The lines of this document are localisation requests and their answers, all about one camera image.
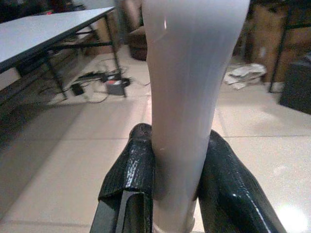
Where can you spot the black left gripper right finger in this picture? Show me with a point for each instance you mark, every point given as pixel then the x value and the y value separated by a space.
pixel 230 184

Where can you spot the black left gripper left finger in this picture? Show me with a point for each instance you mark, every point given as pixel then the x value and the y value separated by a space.
pixel 132 170

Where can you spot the black device with red label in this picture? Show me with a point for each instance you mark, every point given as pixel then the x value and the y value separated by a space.
pixel 116 85

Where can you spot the black power adapter box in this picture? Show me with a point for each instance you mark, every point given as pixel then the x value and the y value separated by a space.
pixel 77 89

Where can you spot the crumpled white paper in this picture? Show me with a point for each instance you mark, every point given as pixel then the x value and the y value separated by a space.
pixel 244 74

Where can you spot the dark brown round bin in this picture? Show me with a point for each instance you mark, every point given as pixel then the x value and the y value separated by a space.
pixel 138 43

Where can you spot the brown cardboard box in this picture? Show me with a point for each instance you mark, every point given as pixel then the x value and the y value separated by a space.
pixel 272 38

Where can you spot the white folding table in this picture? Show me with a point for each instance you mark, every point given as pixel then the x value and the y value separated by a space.
pixel 39 41

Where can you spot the black metal rack frame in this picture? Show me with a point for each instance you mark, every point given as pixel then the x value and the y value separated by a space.
pixel 281 46

